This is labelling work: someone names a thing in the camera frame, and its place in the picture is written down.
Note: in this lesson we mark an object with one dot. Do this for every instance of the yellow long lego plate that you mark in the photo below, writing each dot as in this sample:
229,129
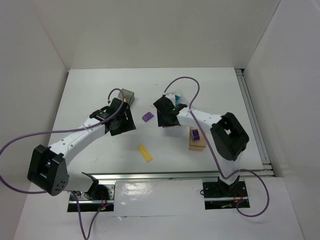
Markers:
145,153

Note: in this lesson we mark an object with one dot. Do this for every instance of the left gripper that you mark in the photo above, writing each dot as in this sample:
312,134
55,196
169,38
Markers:
124,121

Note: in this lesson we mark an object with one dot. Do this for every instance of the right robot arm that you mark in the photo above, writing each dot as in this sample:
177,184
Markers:
223,134

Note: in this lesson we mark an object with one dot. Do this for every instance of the purple square lego brick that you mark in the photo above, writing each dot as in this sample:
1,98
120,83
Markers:
195,135

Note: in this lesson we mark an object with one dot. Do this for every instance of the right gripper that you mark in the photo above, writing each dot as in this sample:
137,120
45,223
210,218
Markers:
163,113

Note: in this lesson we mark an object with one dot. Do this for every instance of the teal curved lego brick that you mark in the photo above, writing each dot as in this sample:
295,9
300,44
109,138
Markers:
177,99

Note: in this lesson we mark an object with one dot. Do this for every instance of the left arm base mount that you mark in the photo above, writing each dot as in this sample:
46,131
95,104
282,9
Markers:
101,197

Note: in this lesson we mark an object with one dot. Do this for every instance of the clear plastic container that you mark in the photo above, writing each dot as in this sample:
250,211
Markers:
183,100

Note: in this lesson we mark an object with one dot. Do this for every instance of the purple curved lego brick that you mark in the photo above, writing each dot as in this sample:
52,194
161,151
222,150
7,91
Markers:
148,116

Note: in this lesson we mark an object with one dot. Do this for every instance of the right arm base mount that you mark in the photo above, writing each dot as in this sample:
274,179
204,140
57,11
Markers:
216,199

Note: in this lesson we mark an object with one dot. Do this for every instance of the wooden tan container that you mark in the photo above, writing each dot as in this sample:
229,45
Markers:
196,145

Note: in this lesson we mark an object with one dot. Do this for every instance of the aluminium side rail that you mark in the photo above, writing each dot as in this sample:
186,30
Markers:
265,159

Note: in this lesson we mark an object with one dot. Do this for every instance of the dark smoky plastic container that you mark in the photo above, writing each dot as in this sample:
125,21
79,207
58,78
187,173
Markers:
129,96

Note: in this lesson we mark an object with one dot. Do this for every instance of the aluminium front rail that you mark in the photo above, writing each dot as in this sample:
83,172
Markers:
156,176

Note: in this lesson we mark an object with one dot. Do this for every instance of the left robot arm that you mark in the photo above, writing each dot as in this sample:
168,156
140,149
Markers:
48,166

